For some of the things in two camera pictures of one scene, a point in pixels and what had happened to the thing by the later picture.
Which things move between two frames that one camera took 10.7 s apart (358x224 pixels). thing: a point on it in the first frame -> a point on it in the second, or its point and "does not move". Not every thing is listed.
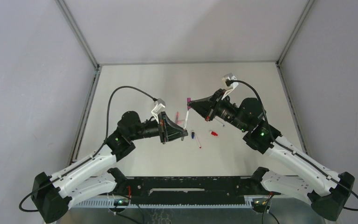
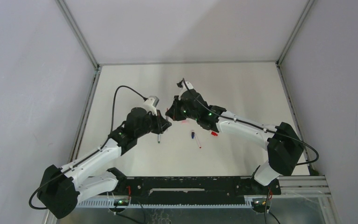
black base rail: x=192 y=188 does not move
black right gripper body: x=210 y=116 -> x=180 y=112
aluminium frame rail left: x=95 y=63 does not move
